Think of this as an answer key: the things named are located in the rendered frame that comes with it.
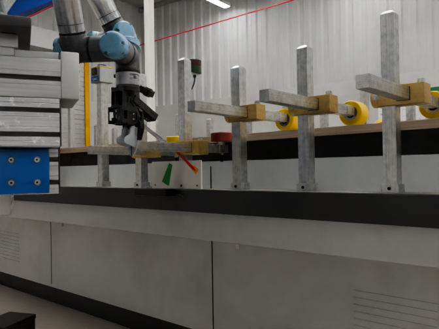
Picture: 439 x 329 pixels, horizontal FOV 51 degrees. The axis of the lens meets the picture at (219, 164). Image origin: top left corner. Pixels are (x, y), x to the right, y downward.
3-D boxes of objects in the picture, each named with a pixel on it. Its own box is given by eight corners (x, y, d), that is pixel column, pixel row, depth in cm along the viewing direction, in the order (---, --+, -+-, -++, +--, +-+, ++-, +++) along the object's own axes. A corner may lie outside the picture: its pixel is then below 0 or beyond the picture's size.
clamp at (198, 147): (198, 154, 160) (198, 140, 161) (172, 155, 169) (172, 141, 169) (210, 154, 165) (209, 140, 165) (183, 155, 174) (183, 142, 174)
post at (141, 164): (141, 194, 182) (139, 72, 183) (135, 194, 184) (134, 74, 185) (148, 194, 185) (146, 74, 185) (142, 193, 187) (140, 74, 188)
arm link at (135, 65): (110, 34, 140) (119, 42, 149) (110, 70, 140) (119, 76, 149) (136, 33, 140) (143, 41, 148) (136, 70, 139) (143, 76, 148)
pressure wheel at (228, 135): (223, 161, 171) (222, 130, 172) (206, 162, 177) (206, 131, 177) (236, 161, 177) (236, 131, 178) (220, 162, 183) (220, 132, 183)
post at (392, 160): (397, 198, 116) (393, 8, 117) (383, 198, 119) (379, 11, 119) (402, 198, 119) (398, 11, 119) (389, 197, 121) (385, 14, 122)
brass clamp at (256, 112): (255, 119, 144) (255, 102, 144) (222, 123, 153) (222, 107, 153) (266, 120, 148) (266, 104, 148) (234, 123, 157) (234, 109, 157)
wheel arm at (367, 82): (370, 87, 95) (370, 70, 95) (353, 89, 98) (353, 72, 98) (442, 109, 133) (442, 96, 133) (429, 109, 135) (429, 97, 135)
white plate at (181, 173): (200, 188, 160) (200, 160, 160) (151, 188, 177) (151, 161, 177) (202, 188, 160) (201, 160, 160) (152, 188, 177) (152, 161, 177)
